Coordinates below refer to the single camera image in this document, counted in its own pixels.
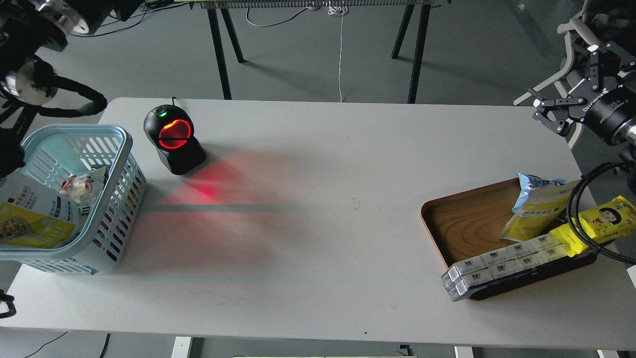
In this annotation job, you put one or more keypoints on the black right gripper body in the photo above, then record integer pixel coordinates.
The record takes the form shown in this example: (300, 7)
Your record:
(608, 113)

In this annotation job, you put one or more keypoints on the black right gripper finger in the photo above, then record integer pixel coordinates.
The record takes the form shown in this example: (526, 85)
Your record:
(559, 115)
(597, 68)

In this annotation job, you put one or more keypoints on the yellow white bean snack pouch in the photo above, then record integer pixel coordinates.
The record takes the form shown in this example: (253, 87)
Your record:
(35, 216)

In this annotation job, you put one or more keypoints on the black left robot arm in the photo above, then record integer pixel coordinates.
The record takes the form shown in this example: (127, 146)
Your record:
(28, 82)

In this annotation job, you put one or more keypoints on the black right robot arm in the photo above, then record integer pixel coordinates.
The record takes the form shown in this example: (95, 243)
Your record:
(626, 165)

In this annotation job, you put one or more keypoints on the blue yellow snack bag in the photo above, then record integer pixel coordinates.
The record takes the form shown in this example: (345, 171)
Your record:
(539, 203)

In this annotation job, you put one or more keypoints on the yellow cartoon snack bar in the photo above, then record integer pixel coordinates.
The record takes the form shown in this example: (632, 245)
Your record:
(606, 222)

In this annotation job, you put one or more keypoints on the red white snack in basket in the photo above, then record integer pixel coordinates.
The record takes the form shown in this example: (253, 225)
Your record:
(85, 187)

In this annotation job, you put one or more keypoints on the light blue plastic basket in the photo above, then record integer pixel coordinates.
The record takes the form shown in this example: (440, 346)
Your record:
(56, 152)

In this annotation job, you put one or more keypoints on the brown wooden tray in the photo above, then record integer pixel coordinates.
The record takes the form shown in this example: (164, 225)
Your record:
(467, 224)

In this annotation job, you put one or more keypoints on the clear pack white boxes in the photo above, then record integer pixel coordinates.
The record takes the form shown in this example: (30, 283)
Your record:
(500, 268)

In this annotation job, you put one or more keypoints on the black barcode scanner red window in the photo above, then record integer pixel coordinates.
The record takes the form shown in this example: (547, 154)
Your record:
(171, 131)

